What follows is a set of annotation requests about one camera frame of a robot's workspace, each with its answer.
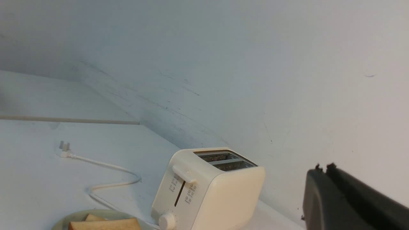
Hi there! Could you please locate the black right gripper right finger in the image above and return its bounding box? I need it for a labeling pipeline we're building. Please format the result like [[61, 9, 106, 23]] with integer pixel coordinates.
[[325, 163, 408, 230]]

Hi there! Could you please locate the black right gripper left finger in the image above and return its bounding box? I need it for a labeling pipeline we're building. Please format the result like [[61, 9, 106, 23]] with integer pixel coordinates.
[[302, 165, 376, 230]]

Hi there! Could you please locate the toast slice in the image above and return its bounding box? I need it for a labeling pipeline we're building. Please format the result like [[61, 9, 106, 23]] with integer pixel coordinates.
[[85, 214, 107, 221], [68, 218, 142, 230]]

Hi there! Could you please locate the white two-slot toaster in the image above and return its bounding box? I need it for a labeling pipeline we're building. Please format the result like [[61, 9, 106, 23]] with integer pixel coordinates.
[[151, 148, 266, 230]]

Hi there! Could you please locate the light green round plate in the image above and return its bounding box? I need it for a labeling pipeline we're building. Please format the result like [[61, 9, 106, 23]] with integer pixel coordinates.
[[51, 209, 160, 230]]

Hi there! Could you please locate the white toaster power cable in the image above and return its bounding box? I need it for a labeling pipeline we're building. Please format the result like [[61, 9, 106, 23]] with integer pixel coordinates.
[[56, 141, 160, 229]]

